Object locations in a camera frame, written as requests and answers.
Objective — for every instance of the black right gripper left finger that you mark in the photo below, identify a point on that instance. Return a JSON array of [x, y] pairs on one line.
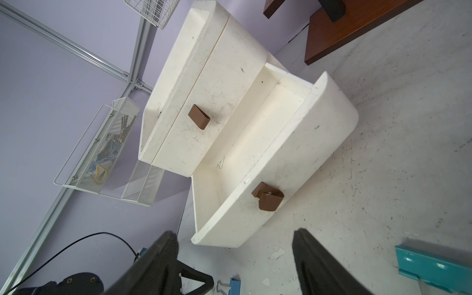
[[152, 274]]

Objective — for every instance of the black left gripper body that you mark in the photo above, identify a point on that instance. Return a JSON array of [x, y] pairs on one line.
[[84, 283]]

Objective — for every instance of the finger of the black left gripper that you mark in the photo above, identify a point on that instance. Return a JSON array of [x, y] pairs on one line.
[[184, 271]]

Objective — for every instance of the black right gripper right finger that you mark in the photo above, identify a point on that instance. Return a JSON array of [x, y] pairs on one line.
[[318, 271]]

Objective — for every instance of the blue binder clip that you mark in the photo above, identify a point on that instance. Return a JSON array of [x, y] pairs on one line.
[[231, 288]]

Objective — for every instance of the white drawer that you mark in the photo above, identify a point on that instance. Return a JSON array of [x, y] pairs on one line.
[[281, 133]]

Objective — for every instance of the teal binder clip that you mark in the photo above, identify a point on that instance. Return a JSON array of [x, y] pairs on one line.
[[432, 270]]

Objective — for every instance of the white three-drawer cabinet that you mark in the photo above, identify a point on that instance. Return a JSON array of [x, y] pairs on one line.
[[211, 67]]

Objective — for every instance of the white mesh lower bin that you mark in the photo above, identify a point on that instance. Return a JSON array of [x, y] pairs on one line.
[[137, 186]]

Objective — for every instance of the white mesh bin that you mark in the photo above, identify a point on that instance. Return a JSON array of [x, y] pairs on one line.
[[137, 186], [74, 172]]

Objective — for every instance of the white mesh upper bin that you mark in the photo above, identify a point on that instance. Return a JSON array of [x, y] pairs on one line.
[[74, 172]]

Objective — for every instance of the blue white cloth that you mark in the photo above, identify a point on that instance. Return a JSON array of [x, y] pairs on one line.
[[102, 165]]

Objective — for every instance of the brown wooden clothespins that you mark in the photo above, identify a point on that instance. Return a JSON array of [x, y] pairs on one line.
[[124, 130]]

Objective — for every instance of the brown wooden stepped shelf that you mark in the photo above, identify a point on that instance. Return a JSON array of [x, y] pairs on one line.
[[337, 23]]

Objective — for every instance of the aluminium frame rail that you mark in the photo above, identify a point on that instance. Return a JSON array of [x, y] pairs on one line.
[[133, 82]]

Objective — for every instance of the white wire wall basket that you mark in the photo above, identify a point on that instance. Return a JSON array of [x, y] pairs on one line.
[[156, 12]]

